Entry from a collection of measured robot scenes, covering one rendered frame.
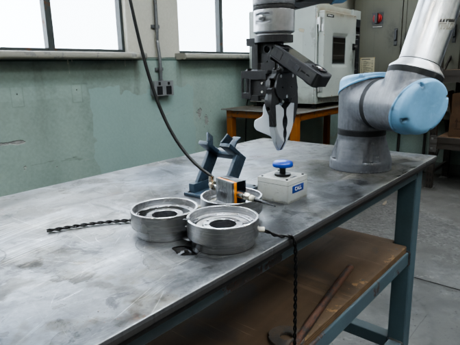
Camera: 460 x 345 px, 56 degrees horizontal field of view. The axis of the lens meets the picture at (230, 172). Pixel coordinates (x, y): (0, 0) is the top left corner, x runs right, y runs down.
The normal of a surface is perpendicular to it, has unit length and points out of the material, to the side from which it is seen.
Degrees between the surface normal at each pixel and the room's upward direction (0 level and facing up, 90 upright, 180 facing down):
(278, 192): 90
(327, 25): 90
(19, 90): 90
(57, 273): 0
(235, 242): 90
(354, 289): 0
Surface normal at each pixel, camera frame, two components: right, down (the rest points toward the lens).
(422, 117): 0.33, 0.33
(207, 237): -0.37, 0.22
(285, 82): 0.76, 0.14
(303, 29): -0.65, 0.19
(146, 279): -0.02, -0.97
